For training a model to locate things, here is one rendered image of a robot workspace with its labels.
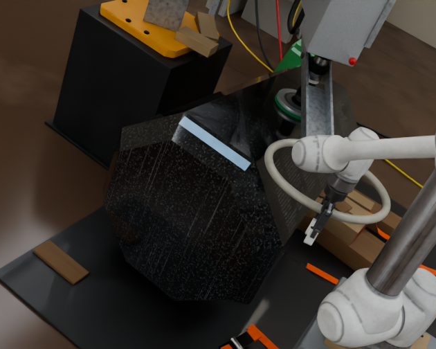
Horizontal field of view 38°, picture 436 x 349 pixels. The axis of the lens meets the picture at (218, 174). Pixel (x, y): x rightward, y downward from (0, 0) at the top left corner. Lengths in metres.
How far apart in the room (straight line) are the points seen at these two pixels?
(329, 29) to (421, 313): 1.24
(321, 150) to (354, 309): 0.46
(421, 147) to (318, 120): 0.93
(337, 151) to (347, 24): 0.91
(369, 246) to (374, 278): 1.94
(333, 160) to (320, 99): 0.91
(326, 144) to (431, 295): 0.51
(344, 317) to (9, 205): 1.90
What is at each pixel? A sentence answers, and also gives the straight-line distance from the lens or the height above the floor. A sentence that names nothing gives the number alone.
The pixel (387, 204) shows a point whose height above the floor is 0.99.
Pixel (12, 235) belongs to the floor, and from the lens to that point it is 3.01.
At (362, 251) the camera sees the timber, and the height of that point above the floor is 0.13.
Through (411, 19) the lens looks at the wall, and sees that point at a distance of 7.63.
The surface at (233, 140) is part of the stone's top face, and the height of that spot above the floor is 0.87.
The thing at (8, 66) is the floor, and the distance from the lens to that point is 4.14.
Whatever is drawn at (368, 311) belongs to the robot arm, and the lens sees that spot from 1.71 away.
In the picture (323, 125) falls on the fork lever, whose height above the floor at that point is 0.97.
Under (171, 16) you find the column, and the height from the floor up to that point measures 0.85.
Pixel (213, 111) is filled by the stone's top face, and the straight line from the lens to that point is 2.57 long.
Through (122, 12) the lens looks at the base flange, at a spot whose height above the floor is 0.78.
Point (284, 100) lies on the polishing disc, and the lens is 2.82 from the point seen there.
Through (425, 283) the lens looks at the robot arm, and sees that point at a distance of 1.87.
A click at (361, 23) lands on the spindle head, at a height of 1.36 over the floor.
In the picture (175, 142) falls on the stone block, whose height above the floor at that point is 0.79.
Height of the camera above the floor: 2.14
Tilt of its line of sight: 35 degrees down
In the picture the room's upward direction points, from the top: 24 degrees clockwise
